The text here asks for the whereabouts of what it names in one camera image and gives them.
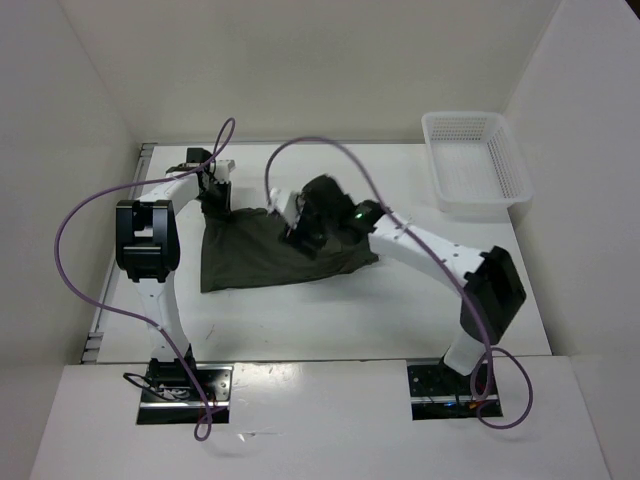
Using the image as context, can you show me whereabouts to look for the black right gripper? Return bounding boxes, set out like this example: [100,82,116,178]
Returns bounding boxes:
[280,191,338,259]

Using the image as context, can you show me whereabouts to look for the dark olive green shorts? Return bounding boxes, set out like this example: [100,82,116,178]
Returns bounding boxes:
[200,205,379,294]

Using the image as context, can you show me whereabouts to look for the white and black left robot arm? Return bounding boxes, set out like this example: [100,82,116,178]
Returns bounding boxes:
[116,147,235,400]

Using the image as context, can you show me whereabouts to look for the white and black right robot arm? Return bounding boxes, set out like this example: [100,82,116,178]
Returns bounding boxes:
[269,175,526,393]

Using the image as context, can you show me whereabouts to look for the white perforated plastic basket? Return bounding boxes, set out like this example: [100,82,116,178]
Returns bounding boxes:
[421,111,534,215]

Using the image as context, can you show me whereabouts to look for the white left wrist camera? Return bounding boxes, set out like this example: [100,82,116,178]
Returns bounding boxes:
[209,159,236,184]

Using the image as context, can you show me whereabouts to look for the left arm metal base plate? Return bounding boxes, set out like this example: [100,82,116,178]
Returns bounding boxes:
[127,364,234,425]

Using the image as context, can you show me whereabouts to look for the aluminium table edge rail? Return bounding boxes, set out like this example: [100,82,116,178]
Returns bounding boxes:
[80,143,156,364]

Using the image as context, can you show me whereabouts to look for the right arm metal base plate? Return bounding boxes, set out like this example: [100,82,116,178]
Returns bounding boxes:
[407,361,503,421]

